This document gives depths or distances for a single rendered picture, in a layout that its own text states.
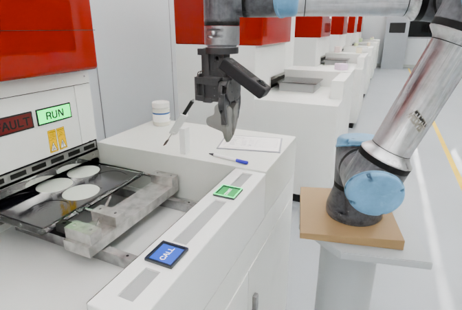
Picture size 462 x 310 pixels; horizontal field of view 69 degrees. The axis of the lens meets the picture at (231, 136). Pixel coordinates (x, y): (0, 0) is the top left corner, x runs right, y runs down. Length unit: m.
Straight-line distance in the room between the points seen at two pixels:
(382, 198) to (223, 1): 0.52
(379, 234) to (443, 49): 0.47
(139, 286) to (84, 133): 0.73
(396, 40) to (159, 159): 12.17
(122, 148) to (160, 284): 0.68
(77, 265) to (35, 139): 0.40
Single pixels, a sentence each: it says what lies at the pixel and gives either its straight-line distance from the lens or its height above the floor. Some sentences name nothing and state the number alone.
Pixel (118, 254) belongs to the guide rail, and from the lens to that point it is 0.86.
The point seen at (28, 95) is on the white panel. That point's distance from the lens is 1.09.
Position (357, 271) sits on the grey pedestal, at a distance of 1.06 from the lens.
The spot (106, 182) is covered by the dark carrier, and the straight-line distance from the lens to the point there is 1.10.
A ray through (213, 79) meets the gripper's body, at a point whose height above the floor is 1.24.
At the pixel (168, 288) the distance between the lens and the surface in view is 0.58.
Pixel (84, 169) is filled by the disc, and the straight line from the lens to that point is 1.22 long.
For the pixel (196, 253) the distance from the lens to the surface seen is 0.64.
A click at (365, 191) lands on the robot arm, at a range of 0.78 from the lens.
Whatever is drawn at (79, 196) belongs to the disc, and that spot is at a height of 0.90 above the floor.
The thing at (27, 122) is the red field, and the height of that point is 1.10.
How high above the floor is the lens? 1.35
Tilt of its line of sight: 18 degrees down
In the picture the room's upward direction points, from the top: straight up
